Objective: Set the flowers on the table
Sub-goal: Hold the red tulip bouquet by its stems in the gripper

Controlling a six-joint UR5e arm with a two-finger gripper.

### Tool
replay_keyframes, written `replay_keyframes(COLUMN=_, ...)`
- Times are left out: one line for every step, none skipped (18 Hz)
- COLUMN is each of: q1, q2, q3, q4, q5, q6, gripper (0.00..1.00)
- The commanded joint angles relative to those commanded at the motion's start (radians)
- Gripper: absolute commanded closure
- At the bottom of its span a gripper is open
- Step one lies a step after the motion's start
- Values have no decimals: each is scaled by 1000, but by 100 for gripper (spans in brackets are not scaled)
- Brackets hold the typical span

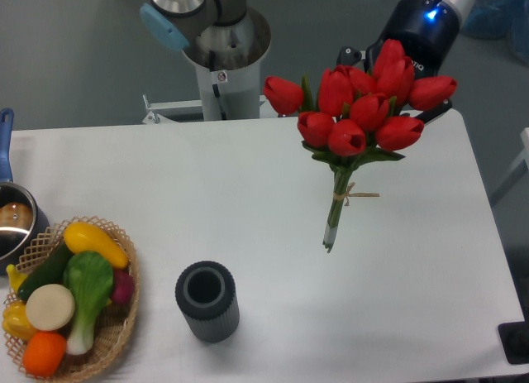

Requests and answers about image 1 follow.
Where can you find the blue handled saucepan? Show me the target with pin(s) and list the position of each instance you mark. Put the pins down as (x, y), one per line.
(21, 217)

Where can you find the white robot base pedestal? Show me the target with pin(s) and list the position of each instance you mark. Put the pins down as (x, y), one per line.
(227, 62)

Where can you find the dark grey ribbed vase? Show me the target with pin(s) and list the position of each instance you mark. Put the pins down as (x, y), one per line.
(205, 293)

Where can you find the purple red radish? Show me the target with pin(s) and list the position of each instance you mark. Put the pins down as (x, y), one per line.
(123, 287)

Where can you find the yellow bell pepper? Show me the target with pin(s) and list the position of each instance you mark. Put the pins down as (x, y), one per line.
(16, 323)

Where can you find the green bok choy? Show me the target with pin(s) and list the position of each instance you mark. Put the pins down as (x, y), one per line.
(89, 278)

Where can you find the yellow squash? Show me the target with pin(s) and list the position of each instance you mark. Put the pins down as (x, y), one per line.
(81, 236)

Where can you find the black device at edge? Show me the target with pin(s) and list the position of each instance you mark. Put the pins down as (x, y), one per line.
(514, 338)

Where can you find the white furniture leg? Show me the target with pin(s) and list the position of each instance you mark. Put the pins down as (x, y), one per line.
(515, 171)

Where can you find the red tulip bouquet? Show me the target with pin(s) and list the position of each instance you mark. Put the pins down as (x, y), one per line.
(356, 118)

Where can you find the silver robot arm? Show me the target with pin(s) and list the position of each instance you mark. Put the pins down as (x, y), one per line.
(174, 23)

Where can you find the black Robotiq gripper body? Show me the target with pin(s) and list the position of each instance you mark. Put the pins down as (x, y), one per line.
(426, 30)

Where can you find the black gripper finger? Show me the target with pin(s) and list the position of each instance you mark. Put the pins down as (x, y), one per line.
(349, 57)
(434, 113)

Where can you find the dark green cucumber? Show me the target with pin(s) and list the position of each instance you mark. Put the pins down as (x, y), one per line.
(49, 271)

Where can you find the orange fruit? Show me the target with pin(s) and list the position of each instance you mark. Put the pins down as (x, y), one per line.
(44, 353)

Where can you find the cream round radish slice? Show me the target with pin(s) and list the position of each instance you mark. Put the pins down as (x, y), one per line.
(50, 307)

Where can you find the woven wicker basket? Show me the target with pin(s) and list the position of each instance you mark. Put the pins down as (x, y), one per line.
(114, 325)

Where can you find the blue plastic cover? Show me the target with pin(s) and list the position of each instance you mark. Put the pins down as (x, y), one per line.
(501, 19)

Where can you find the yellow banana tip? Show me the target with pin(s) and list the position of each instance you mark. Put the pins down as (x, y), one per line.
(15, 277)

